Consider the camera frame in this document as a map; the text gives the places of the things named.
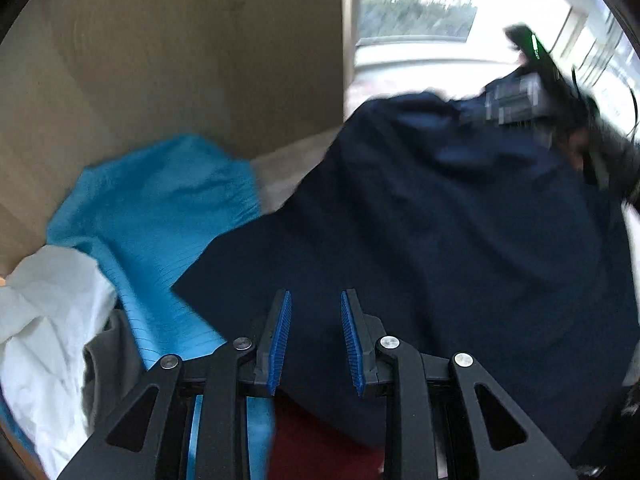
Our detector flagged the white shirt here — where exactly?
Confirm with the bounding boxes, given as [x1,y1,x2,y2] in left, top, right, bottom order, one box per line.
[0,245,118,480]

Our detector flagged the bright blue garment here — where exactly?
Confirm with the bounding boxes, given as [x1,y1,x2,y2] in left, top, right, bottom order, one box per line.
[47,134,276,480]

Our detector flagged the dark red garment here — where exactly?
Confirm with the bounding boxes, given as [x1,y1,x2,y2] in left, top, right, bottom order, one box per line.
[270,392,386,480]

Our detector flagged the white window frame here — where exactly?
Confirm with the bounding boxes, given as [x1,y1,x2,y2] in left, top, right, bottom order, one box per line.
[345,0,640,111]

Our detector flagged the wood-grain panel board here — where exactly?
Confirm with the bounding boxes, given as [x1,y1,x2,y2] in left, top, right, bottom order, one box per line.
[0,0,361,273]

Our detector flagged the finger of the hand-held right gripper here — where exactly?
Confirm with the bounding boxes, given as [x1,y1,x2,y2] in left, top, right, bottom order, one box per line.
[482,74,553,126]

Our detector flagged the navy blue t-shirt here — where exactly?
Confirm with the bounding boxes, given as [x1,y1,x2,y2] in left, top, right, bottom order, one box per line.
[172,72,640,463]

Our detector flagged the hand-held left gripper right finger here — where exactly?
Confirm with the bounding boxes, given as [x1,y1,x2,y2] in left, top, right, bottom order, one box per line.
[340,289,581,480]

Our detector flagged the dark grey garment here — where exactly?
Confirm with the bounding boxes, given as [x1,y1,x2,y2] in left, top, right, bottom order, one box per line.
[82,310,147,438]

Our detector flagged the green trees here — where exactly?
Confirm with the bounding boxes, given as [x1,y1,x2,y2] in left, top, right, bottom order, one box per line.
[360,0,478,41]

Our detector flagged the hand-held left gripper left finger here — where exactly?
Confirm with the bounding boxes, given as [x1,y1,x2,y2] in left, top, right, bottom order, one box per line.
[57,289,292,480]

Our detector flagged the person's right hand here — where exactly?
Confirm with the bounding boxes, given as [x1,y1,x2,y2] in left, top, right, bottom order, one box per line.
[552,127,593,173]

